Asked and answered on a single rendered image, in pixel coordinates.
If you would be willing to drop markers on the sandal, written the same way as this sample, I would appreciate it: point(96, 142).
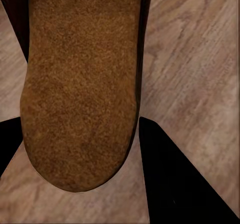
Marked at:
point(81, 98)

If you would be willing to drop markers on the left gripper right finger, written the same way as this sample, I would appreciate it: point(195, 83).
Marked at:
point(176, 192)

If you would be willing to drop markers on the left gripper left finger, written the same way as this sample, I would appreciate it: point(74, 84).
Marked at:
point(10, 139)

